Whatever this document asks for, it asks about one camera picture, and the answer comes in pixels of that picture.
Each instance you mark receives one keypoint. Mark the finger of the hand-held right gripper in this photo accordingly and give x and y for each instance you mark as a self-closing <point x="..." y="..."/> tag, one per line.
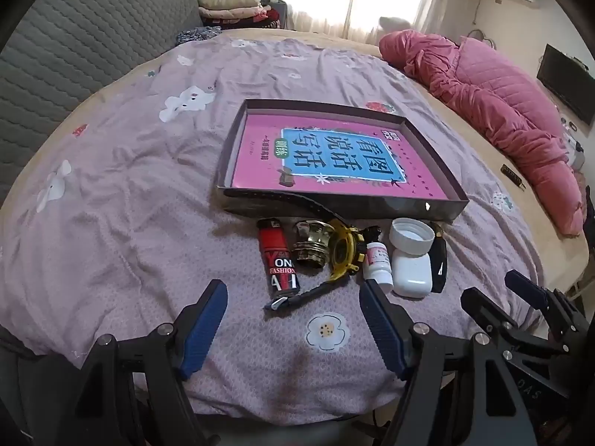
<point x="525" y="285"/>
<point x="486" y="311"/>

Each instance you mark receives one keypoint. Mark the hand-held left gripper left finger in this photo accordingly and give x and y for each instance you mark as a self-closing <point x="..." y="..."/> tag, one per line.
<point x="204" y="330"/>

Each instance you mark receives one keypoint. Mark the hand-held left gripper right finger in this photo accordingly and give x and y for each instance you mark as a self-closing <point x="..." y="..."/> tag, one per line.
<point x="381" y="325"/>

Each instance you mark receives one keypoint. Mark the white earbuds case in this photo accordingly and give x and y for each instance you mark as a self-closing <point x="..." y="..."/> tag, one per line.
<point x="411" y="276"/>

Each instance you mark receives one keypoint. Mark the small white medicine bottle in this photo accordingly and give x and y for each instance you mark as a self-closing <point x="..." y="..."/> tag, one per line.
<point x="379" y="265"/>

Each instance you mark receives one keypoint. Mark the black and gold lipstick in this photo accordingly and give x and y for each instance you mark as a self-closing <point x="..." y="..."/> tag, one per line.
<point x="439" y="265"/>

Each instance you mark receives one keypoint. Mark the yellow and black wristwatch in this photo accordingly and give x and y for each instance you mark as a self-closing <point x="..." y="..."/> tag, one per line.
<point x="344" y="251"/>

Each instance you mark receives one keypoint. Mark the black hair clip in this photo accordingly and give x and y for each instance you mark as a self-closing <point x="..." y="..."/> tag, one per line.
<point x="372" y="234"/>

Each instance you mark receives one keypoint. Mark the white ribbed jar lid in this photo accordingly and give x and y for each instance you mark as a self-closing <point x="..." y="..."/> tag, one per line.
<point x="411" y="237"/>

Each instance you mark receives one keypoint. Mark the red lighter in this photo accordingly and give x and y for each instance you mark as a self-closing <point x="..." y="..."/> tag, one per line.
<point x="276" y="255"/>

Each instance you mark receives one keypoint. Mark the shallow dark cardboard box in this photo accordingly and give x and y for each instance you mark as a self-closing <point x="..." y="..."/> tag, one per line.
<point x="372" y="206"/>

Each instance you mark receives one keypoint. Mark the purple printed bedsheet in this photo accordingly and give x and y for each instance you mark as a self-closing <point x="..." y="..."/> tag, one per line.
<point x="139" y="195"/>

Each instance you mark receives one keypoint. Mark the pink and blue book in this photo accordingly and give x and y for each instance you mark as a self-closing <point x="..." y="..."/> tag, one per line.
<point x="260" y="158"/>

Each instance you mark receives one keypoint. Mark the pink quilted duvet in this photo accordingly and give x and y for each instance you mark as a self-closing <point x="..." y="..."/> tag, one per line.
<point x="488" y="102"/>

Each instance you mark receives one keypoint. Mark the black television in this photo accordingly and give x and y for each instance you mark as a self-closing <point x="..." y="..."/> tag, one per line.
<point x="567" y="83"/>

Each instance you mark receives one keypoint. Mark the grey cloth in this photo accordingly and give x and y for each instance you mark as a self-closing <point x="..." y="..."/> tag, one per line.
<point x="393" y="23"/>

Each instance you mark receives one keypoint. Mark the dark patterned cloth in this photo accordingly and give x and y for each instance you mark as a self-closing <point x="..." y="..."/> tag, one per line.
<point x="197" y="35"/>

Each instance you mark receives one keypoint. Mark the grey quilted headboard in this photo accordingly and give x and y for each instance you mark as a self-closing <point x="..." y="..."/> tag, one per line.
<point x="83" y="46"/>

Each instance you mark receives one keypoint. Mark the stack of folded clothes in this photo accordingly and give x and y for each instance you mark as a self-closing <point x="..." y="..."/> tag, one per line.
<point x="232" y="9"/>

